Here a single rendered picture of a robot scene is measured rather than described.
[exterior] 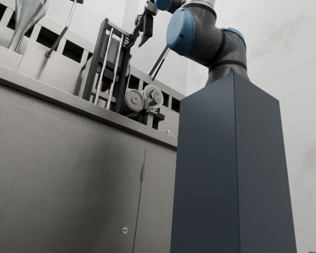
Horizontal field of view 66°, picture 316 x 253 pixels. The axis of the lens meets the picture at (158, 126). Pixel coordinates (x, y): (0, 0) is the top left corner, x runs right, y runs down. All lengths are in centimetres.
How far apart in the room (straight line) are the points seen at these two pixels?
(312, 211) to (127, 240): 236
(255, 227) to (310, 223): 246
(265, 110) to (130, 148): 48
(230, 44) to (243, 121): 28
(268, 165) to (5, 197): 65
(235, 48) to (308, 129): 247
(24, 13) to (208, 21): 90
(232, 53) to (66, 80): 106
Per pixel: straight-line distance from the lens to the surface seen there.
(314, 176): 302
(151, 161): 96
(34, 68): 154
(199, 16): 74
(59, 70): 158
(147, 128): 94
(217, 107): 61
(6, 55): 123
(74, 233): 80
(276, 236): 61
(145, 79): 192
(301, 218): 303
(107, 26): 130
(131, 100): 132
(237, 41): 81
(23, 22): 136
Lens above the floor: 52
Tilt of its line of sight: 24 degrees up
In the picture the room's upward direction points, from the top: 6 degrees clockwise
